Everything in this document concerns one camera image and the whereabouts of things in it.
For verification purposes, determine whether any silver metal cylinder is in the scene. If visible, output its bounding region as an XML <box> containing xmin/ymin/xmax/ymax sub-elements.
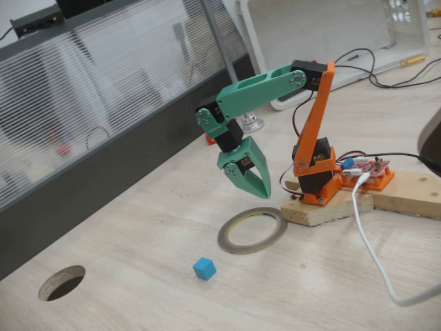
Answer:
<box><xmin>240</xmin><ymin>110</ymin><xmax>265</xmax><ymax>134</ymax></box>

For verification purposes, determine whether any thick white USB cable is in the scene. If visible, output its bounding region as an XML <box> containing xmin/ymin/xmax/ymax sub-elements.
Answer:
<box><xmin>351</xmin><ymin>172</ymin><xmax>441</xmax><ymax>308</ymax></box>

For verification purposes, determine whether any pale wooden base block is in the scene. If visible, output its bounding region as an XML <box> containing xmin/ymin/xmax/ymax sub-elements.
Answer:
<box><xmin>280</xmin><ymin>188</ymin><xmax>376</xmax><ymax>228</ymax></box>

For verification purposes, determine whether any thick black cable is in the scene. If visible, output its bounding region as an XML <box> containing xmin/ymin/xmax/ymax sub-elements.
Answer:
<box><xmin>368</xmin><ymin>151</ymin><xmax>441</xmax><ymax>173</ymax></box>

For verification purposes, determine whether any black rectangular bar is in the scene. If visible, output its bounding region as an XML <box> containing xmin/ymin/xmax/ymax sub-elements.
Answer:
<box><xmin>276</xmin><ymin>90</ymin><xmax>304</xmax><ymax>103</ymax></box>

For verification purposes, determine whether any yellow handled screwdriver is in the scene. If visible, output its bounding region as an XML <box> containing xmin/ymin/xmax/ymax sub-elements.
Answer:
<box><xmin>375</xmin><ymin>54</ymin><xmax>427</xmax><ymax>75</ymax></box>

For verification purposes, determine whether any black box device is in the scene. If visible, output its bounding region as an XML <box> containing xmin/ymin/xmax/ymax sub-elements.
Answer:
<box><xmin>9</xmin><ymin>3</ymin><xmax>65</xmax><ymax>38</ymax></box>

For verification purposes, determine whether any red white black servo wire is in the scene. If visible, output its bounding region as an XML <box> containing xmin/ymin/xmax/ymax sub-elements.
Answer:
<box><xmin>278</xmin><ymin>161</ymin><xmax>306</xmax><ymax>201</ymax></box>
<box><xmin>291</xmin><ymin>92</ymin><xmax>316</xmax><ymax>139</ymax></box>

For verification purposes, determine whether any grey tape ring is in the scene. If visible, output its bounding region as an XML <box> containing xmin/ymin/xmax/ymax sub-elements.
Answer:
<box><xmin>216</xmin><ymin>206</ymin><xmax>289</xmax><ymax>255</ymax></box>

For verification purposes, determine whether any grey rounded object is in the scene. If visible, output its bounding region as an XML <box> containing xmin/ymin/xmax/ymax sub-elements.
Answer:
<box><xmin>416</xmin><ymin>106</ymin><xmax>441</xmax><ymax>177</ymax></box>

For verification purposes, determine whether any orange printed board mount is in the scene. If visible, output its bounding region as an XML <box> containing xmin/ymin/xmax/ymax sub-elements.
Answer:
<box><xmin>340</xmin><ymin>165</ymin><xmax>396</xmax><ymax>192</ymax></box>

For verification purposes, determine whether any thin black cable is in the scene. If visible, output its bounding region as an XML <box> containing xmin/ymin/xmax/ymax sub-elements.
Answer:
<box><xmin>332</xmin><ymin>57</ymin><xmax>441</xmax><ymax>90</ymax></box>
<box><xmin>345</xmin><ymin>48</ymin><xmax>441</xmax><ymax>89</ymax></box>

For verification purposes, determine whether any red controller board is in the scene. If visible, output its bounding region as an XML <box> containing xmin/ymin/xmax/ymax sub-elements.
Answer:
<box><xmin>339</xmin><ymin>157</ymin><xmax>392</xmax><ymax>180</ymax></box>

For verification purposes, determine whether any long wooden plank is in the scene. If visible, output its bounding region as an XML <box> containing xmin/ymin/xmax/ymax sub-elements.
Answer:
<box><xmin>285</xmin><ymin>171</ymin><xmax>441</xmax><ymax>220</ymax></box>

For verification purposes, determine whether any frosted glass desk partition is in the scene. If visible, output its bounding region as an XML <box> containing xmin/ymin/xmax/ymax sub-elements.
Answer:
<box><xmin>0</xmin><ymin>0</ymin><xmax>258</xmax><ymax>281</ymax></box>

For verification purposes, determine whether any black monitor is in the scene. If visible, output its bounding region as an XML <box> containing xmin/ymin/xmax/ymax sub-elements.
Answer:
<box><xmin>56</xmin><ymin>0</ymin><xmax>134</xmax><ymax>21</ymax></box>

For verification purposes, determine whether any blue cube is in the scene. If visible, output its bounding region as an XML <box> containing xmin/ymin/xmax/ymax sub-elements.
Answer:
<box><xmin>192</xmin><ymin>257</ymin><xmax>217</xmax><ymax>282</ymax></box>

